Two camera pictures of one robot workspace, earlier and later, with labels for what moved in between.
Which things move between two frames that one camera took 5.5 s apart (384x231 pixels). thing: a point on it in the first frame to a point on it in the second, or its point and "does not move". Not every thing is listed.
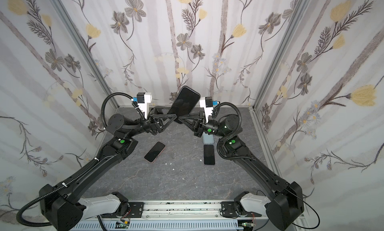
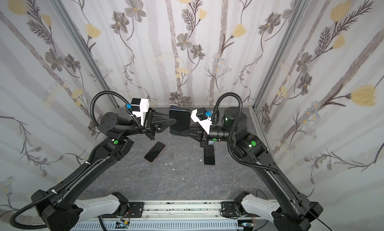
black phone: (185, 100) to (178, 115)
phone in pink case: (155, 150) does not move
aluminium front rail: (173, 209) does not move
